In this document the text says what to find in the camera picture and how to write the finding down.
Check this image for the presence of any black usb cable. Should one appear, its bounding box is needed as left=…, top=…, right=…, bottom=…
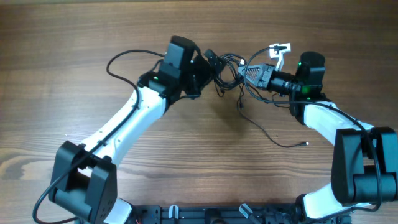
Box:
left=213, top=52, right=310, bottom=149

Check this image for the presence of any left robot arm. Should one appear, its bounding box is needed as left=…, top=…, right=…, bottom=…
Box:
left=43, top=36, right=226, bottom=223

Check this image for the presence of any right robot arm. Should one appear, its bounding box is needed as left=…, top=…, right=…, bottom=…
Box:
left=238, top=49, right=397, bottom=223

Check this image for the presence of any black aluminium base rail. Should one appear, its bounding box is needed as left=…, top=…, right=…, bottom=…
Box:
left=127, top=203, right=352, bottom=224

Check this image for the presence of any right camera black cable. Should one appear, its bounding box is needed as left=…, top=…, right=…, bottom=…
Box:
left=242, top=45, right=382, bottom=213

